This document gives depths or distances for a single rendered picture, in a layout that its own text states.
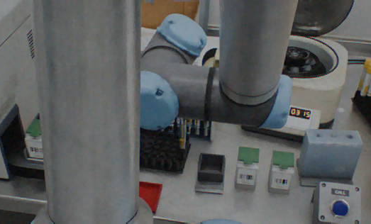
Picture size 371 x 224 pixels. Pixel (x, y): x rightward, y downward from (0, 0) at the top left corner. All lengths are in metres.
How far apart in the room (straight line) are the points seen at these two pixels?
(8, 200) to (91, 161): 0.58
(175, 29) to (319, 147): 0.38
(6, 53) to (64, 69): 0.56
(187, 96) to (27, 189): 0.45
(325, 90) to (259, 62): 0.55
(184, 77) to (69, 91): 0.28
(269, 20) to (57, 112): 0.21
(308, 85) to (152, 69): 0.48
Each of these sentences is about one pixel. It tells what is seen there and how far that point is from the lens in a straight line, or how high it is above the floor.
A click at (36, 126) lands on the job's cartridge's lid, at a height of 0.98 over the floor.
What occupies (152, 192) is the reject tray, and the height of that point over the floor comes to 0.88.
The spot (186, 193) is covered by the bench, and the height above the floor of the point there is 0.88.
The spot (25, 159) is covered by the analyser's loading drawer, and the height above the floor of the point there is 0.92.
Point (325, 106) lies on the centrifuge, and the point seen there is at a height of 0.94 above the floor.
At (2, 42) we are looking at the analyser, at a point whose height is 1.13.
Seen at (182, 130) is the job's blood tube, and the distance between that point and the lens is 0.93.
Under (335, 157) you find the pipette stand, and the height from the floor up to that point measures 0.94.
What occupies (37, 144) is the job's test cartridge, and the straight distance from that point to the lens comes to 0.92.
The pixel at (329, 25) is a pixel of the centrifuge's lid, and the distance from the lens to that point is 1.27.
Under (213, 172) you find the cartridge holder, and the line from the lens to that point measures 0.91.
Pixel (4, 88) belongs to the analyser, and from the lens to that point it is 0.92.
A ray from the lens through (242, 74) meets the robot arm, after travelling 0.53.
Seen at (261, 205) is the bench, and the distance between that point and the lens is 0.91.
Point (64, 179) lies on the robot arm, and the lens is 0.41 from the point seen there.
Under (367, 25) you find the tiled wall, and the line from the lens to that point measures 1.40.
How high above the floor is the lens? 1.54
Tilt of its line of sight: 37 degrees down
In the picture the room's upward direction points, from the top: 1 degrees clockwise
